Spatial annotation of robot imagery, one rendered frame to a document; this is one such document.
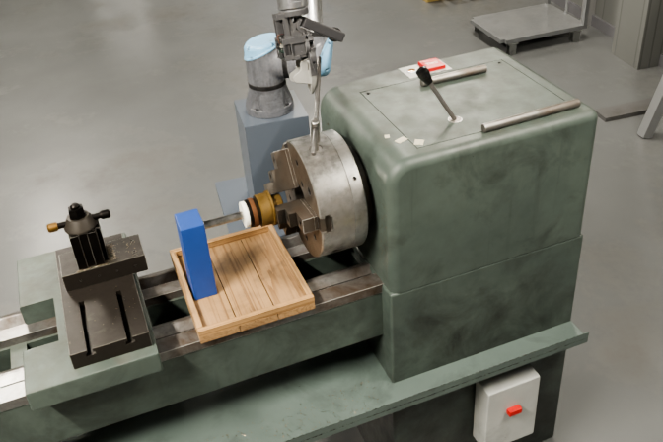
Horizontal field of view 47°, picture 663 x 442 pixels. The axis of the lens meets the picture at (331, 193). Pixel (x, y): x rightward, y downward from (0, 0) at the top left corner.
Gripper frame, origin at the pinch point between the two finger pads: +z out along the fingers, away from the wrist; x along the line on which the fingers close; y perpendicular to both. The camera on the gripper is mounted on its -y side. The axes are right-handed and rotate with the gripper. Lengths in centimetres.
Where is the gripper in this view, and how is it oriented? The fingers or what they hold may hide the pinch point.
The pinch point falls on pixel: (314, 88)
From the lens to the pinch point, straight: 194.2
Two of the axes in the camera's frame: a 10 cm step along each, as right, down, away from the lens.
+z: 1.4, 9.4, 3.2
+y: -9.3, 2.4, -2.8
